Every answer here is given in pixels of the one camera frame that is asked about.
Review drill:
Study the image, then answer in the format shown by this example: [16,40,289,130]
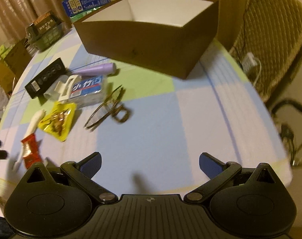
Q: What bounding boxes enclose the red snack packet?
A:
[21,133,43,169]

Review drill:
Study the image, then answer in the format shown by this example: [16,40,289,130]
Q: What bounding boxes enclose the white toothbrush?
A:
[12,109,46,171]

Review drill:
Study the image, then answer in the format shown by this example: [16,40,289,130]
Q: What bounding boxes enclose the clear plastic bag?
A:
[43,80,65,101]

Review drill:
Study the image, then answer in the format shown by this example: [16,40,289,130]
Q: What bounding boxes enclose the black product box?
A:
[24,58,66,99]

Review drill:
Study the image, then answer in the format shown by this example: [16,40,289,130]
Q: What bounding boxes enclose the purple tube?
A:
[71,63,117,76]

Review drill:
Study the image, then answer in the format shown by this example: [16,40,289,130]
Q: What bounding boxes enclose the checkered tablecloth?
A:
[0,27,293,205]

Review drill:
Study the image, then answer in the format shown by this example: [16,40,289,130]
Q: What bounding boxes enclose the yellow snack packet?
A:
[38,101,77,142]

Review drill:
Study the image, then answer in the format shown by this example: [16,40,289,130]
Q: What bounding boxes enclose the blue floss pick box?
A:
[67,75,107,108]

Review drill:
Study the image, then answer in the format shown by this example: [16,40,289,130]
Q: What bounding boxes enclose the beige curtain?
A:
[0,0,71,40]

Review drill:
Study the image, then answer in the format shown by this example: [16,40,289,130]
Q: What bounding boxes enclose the cardboard boxes on floor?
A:
[0,38,32,94]

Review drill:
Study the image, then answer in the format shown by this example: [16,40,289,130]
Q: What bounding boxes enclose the green drink pack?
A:
[70,7,100,24]

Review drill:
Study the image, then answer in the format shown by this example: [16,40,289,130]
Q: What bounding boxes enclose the leopard print hair clip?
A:
[84,85,131,129]

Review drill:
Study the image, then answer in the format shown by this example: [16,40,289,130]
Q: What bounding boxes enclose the dark green snack tray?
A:
[26,10,64,52]

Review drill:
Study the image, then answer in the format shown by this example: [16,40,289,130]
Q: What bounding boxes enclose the white charger with cable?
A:
[241,52,262,87]

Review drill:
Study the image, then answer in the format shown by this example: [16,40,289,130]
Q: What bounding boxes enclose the brown cardboard box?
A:
[74,0,219,79]

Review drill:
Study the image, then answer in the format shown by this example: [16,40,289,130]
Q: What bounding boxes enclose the white hair claw clip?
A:
[53,75,81,101]

